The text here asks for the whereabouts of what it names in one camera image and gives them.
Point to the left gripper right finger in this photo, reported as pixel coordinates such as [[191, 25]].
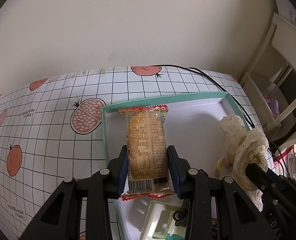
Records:
[[206, 198]]

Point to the teal white tray box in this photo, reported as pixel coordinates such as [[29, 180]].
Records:
[[191, 125]]

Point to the orange snack packet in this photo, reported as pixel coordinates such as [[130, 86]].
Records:
[[147, 172]]

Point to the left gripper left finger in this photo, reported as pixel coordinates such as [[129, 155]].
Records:
[[59, 217]]

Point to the pink item on shelf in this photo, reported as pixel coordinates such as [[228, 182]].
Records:
[[273, 105]]

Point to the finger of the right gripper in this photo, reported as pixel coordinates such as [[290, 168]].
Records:
[[257, 176]]

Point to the pomegranate grid tablecloth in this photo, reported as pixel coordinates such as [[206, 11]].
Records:
[[38, 146]]

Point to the cream lace scrunchie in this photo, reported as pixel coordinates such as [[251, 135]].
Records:
[[243, 147]]

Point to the cream hair claw clip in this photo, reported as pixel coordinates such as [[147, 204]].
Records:
[[159, 222]]

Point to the green plastic stick figure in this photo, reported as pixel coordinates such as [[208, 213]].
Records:
[[174, 236]]

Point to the white shelf rack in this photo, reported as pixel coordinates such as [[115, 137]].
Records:
[[281, 36]]

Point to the black toy car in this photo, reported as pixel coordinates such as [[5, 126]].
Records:
[[180, 214]]

